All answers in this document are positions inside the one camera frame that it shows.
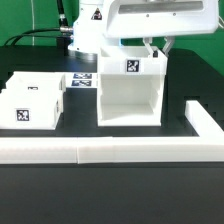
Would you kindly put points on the white drawer cabinet box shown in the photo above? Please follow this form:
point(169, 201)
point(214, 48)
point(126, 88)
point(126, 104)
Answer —
point(130, 86)

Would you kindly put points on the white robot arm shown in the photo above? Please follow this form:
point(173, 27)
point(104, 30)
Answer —
point(88, 29)

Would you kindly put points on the white L-shaped fence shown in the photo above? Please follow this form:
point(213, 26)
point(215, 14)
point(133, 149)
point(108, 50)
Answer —
point(206, 146)

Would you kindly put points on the white front drawer with tag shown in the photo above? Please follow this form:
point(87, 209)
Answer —
point(31, 110)

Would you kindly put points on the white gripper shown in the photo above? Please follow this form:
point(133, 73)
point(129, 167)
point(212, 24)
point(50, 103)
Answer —
point(157, 18)

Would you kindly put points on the white drawer with tag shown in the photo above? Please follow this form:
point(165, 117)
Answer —
point(31, 110)
point(27, 80)

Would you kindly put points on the white rear drawer with tag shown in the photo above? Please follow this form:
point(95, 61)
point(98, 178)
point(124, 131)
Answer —
point(27, 80)

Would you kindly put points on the white marker tag plate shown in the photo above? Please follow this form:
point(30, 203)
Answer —
point(81, 80)

